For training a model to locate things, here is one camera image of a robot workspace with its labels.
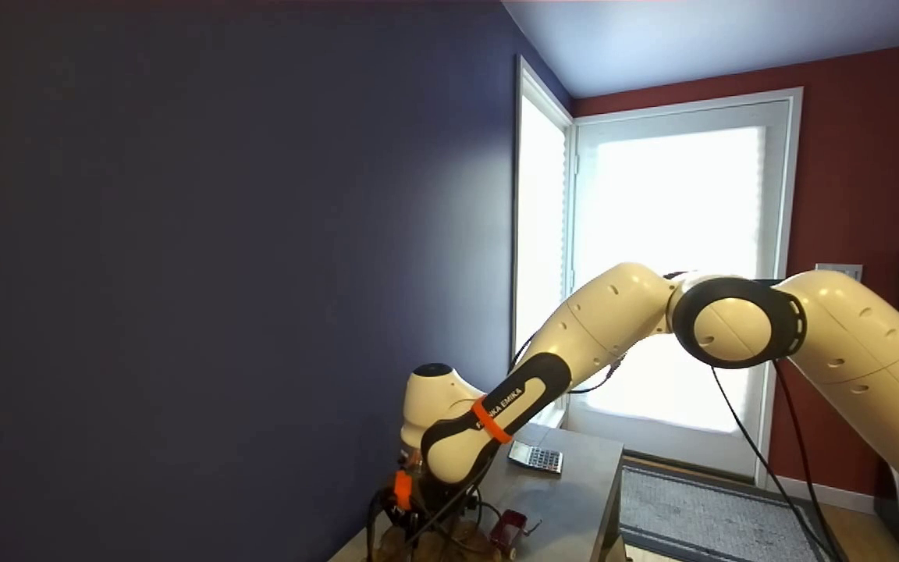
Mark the white wall switch plate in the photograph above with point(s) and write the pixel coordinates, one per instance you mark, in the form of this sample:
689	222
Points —
841	271

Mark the white glass door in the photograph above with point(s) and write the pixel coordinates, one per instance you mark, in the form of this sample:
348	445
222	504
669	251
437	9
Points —
676	203

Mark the red toy cart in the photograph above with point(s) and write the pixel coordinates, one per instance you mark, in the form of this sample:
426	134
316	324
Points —
507	531

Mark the grey floor mat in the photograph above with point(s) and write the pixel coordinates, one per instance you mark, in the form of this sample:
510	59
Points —
699	519

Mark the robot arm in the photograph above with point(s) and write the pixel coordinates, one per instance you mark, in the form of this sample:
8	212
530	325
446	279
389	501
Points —
621	312

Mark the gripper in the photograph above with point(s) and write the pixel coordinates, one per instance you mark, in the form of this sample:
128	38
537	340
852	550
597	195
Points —
435	503

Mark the grey calculator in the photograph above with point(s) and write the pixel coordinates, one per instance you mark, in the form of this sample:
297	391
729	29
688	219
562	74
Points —
537	457

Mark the white framed window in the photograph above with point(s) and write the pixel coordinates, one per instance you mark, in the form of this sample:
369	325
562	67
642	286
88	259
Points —
539	234

